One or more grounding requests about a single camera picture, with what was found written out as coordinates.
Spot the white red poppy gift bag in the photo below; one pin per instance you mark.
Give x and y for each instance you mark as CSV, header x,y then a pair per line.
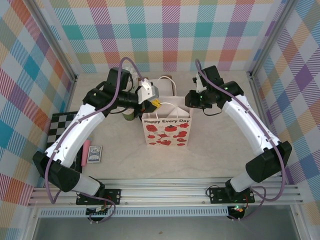
x,y
165,137

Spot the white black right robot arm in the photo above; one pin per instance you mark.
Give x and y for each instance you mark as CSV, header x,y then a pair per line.
x,y
250,125

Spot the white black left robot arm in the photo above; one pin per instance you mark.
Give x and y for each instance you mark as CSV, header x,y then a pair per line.
x,y
72,132

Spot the green paper coffee cup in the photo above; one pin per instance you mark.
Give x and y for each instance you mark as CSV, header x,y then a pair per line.
x,y
128,117

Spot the cardboard box white inside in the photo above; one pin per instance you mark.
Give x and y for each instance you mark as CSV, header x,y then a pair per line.
x,y
166,87

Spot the white paper-wrapped straw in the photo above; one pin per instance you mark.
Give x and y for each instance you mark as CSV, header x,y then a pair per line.
x,y
134,77
130,68

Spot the blue playing card deck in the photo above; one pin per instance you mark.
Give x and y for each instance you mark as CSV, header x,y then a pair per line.
x,y
95,155

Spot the pink eraser stick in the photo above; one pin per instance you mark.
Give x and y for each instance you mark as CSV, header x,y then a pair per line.
x,y
85,155

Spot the black silver chessboard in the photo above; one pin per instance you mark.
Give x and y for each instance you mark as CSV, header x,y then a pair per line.
x,y
60,125

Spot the left controller circuit board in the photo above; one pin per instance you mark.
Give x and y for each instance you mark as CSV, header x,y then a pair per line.
x,y
98,212

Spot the controller circuit board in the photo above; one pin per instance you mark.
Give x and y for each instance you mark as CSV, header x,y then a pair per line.
x,y
98,212
238,209

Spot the right controller circuit board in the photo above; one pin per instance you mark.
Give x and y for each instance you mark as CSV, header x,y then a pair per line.
x,y
238,209

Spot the aluminium side rail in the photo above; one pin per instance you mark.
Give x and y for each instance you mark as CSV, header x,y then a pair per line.
x,y
265,112

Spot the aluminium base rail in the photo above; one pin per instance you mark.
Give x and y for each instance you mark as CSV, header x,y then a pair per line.
x,y
162,192

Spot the aluminium frame post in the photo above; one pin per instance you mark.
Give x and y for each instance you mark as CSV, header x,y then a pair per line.
x,y
50,37
272,37

